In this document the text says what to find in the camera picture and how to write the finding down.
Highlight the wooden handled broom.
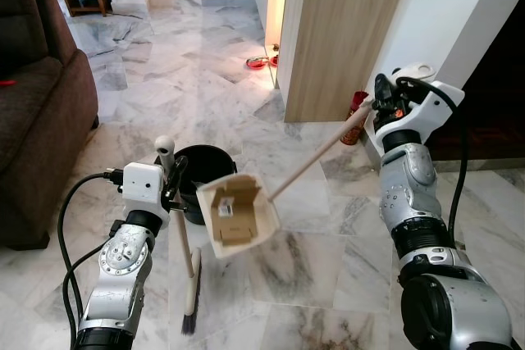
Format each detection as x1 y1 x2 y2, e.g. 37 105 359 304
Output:
154 135 203 337

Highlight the small brown cardboard box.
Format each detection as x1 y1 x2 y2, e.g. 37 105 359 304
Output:
212 182 263 247

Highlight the beige dustpan with wooden handle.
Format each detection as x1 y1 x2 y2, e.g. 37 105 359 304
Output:
197 100 376 260

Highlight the black plastic bucket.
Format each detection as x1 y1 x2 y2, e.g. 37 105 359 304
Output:
156 145 239 226

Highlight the light wood cabinet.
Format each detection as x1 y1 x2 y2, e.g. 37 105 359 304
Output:
275 0 415 125

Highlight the dark wooden staircase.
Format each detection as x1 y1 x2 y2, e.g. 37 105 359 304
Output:
427 0 525 163

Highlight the red pet bowl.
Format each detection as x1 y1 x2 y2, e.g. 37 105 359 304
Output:
244 55 272 70

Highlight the dark brown sofa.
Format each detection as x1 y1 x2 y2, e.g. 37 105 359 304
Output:
0 0 100 252

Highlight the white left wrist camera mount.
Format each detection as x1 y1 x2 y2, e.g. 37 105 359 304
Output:
121 161 170 229

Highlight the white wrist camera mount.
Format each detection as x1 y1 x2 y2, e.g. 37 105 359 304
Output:
121 161 170 229
392 61 465 143

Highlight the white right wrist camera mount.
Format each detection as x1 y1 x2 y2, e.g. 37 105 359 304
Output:
392 61 465 143

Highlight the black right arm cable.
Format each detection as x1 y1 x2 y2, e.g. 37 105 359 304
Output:
398 77 471 241

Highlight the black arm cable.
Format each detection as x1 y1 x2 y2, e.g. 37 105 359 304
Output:
398 77 471 241
57 170 125 344

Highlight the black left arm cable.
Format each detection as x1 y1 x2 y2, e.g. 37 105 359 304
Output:
57 170 125 344

